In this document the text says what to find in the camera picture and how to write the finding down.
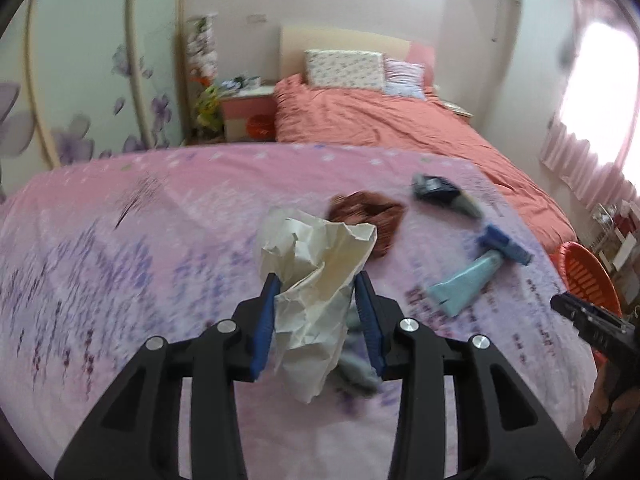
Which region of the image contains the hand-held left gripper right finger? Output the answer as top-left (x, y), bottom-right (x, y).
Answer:
top-left (355, 271), bottom-right (584, 480)

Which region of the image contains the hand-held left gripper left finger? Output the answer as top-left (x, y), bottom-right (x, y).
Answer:
top-left (52, 272), bottom-right (282, 480)

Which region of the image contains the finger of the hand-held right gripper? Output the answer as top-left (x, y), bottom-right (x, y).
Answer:
top-left (550, 294), bottom-right (608, 335)

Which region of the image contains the orange plastic basket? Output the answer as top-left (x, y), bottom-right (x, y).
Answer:
top-left (550, 241), bottom-right (624, 367)

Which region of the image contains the cream cloth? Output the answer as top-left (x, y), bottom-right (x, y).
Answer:
top-left (256, 208), bottom-right (379, 405)

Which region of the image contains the person's right hand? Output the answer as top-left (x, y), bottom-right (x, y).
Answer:
top-left (582, 360), bottom-right (640, 432)

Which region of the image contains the grey cloth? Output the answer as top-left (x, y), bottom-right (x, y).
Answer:
top-left (332, 305), bottom-right (382, 399)

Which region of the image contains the light blue sock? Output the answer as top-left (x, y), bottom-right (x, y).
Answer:
top-left (426, 225), bottom-right (535, 319)

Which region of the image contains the brown scrunchie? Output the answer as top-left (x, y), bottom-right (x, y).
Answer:
top-left (327, 190), bottom-right (407, 262)

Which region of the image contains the pink floral tablecloth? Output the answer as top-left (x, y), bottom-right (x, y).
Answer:
top-left (0, 142), bottom-right (609, 480)

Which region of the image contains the pink window curtain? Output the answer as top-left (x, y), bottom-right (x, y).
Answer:
top-left (540, 0), bottom-right (640, 202)

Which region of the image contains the dark blue grey sock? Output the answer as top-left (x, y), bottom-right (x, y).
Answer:
top-left (411, 174), bottom-right (485, 220)

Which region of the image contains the red round object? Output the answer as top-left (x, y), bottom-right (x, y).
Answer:
top-left (247, 114), bottom-right (275, 142)

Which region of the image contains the bed with pink bedspread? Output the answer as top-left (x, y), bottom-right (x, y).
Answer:
top-left (274, 74), bottom-right (579, 257)

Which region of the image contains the yellow plush toy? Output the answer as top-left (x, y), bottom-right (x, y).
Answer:
top-left (195, 85), bottom-right (224, 137)

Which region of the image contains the pink striped pillow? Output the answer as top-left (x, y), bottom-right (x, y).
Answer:
top-left (384, 58), bottom-right (427, 99)

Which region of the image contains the white floral pillow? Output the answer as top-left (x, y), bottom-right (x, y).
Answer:
top-left (304, 50), bottom-right (387, 92)

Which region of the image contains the hanging plush toy organizer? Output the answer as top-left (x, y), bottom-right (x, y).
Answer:
top-left (186, 12), bottom-right (221, 86)

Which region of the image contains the cream and pink headboard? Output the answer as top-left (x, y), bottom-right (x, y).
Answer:
top-left (279, 25), bottom-right (437, 92)

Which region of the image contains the floral sliding door wardrobe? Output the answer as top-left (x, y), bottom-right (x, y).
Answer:
top-left (0, 0), bottom-right (189, 202)

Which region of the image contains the white air conditioner pipe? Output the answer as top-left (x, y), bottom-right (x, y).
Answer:
top-left (492, 0), bottom-right (524, 44)

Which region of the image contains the white wire rack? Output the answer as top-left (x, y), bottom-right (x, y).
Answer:
top-left (590, 202), bottom-right (640, 272)

